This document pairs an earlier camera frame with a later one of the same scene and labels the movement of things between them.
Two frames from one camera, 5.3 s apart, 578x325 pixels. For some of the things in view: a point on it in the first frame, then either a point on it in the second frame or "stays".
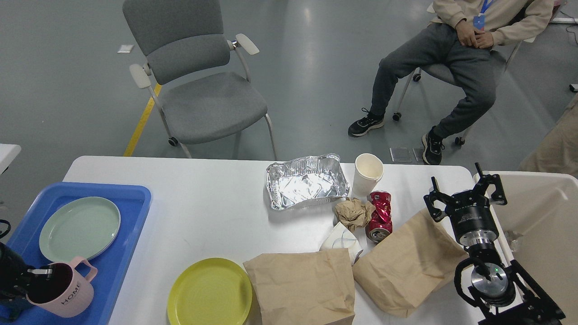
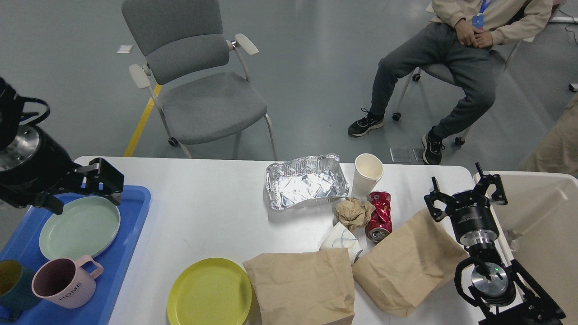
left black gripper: (13, 275) → (33, 164)
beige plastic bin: (539, 225) stays
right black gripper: (473, 218) stays
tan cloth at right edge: (558, 152) stays
